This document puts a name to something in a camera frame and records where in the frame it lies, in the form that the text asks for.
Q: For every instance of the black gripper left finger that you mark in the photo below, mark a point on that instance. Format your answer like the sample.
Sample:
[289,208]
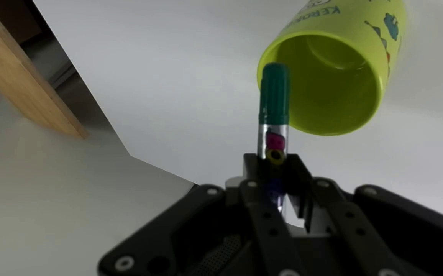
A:
[222,225]

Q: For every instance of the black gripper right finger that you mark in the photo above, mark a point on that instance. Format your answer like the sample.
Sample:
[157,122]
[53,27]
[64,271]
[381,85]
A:
[375,231]

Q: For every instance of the green whiteboard marker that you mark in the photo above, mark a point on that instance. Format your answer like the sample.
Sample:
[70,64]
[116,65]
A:
[275,97]

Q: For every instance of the yellow-green printed mug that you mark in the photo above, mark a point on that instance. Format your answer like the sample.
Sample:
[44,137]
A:
[334,87]

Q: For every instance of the light wooden table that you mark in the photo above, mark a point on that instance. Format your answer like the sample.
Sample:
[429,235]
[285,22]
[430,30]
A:
[22,77]

